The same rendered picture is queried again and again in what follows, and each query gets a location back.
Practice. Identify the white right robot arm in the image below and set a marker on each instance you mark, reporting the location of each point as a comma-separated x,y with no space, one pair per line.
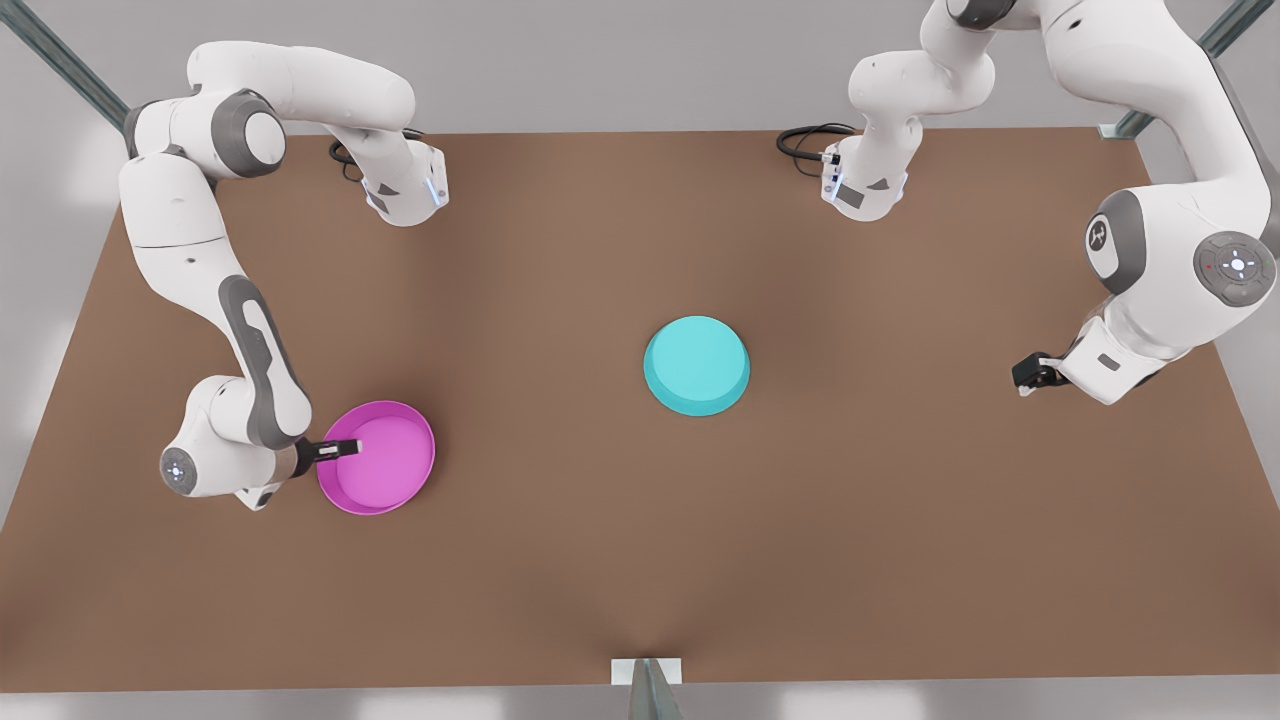
180,215

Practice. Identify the pink plate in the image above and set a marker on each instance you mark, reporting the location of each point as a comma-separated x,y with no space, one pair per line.
385,462

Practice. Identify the silver frame post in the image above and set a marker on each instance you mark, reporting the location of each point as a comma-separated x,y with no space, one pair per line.
648,690
70,65
1180,70

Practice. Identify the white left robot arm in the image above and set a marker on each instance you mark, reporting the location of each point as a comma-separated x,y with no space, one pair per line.
1180,200

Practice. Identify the blue plate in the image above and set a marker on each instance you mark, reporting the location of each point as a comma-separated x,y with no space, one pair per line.
696,362

